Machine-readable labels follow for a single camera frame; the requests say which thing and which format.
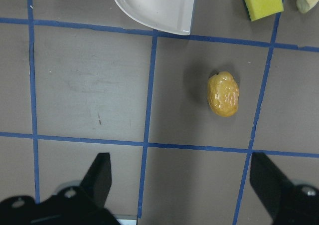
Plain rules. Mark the golden brown potato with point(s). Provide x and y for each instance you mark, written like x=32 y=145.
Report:
x=223 y=94

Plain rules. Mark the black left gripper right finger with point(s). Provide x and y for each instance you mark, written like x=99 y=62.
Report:
x=273 y=188

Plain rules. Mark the yellow sponge piece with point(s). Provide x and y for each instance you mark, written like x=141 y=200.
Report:
x=258 y=9

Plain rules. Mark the beige plastic dustpan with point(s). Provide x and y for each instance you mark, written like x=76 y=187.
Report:
x=171 y=16

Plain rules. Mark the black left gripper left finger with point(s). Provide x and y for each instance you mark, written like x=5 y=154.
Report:
x=98 y=179

